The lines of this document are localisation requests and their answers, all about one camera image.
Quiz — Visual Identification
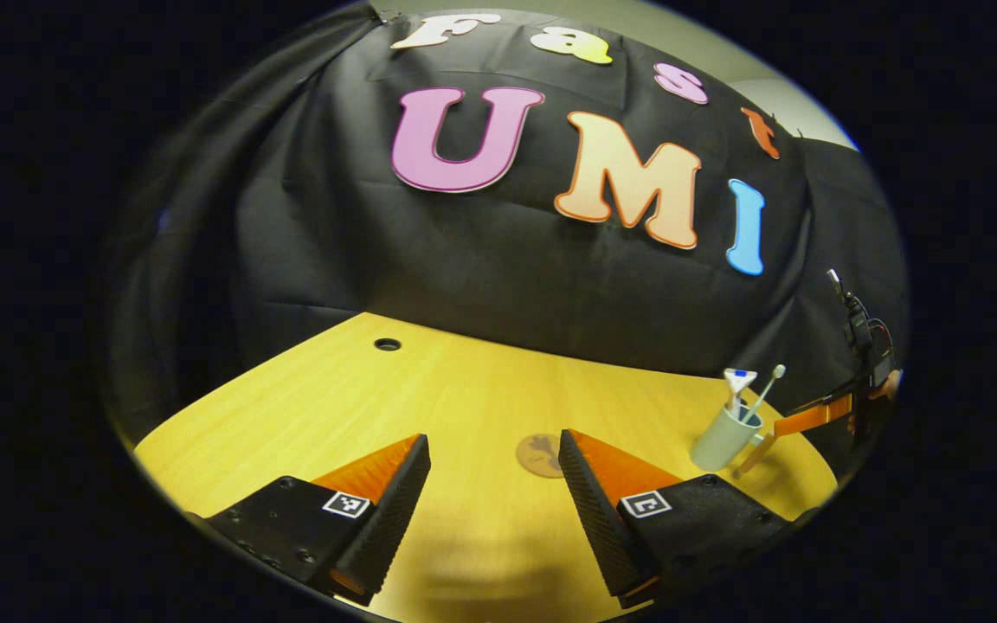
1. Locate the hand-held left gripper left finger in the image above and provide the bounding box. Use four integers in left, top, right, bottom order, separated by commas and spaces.
204, 433, 432, 607

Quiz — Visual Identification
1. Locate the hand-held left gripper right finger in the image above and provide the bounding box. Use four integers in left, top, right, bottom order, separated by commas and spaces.
557, 428, 798, 610

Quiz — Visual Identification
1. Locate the pale green toothbrush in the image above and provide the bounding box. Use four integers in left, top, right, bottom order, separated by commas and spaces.
741, 364, 787, 426

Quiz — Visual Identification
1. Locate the white toothpaste tube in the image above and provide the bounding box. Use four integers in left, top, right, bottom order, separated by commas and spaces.
723, 369, 759, 421

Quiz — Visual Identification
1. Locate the round brown coaster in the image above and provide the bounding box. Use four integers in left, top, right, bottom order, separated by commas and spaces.
515, 433, 566, 479

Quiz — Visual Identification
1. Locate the pale green cup wooden handle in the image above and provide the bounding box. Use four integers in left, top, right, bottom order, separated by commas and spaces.
690, 402, 781, 479

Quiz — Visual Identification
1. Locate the wooden desktop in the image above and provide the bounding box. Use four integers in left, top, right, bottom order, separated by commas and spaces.
133, 312, 839, 622

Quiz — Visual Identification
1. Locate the black backdrop cloth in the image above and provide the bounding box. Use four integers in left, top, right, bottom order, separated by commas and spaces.
105, 0, 910, 468

